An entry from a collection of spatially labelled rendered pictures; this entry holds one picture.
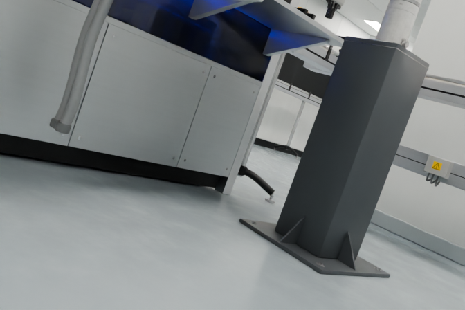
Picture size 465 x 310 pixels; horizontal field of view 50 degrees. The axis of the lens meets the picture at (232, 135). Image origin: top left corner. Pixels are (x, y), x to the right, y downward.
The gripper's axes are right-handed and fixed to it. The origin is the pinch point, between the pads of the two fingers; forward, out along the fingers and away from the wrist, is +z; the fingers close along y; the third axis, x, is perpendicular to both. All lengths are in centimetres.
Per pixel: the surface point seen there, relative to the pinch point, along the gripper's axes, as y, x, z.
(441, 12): -143, -23, -53
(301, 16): 28.7, 9.6, 11.2
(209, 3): 51, -20, 17
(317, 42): 0.6, -0.4, 13.8
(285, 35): 0.6, -20.2, 13.5
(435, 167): -80, 37, 48
